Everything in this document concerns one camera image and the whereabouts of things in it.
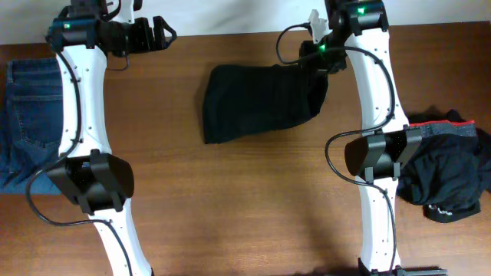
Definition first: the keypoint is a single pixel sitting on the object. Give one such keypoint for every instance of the black shorts with red waistband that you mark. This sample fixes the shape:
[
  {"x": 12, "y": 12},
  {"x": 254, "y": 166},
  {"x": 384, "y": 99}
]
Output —
[{"x": 450, "y": 169}]

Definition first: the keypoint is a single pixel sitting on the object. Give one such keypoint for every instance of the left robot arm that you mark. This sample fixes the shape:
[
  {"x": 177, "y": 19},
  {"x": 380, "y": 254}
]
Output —
[{"x": 87, "y": 173}]

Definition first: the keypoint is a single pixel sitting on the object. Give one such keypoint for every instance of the folded blue denim jeans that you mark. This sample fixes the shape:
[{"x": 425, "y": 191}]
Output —
[{"x": 31, "y": 121}]

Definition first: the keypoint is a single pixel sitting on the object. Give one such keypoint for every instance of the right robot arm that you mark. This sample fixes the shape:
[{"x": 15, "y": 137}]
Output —
[{"x": 357, "y": 31}]

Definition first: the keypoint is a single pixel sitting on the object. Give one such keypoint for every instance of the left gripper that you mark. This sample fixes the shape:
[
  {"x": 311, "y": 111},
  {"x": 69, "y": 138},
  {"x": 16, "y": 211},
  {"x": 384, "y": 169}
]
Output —
[{"x": 145, "y": 34}]

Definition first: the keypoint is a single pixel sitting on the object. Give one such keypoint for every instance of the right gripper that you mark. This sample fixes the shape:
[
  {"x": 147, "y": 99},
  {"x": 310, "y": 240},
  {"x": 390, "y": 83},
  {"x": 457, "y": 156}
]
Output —
[{"x": 314, "y": 54}]

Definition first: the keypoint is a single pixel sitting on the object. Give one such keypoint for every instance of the black trousers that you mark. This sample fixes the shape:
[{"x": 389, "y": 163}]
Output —
[{"x": 247, "y": 100}]

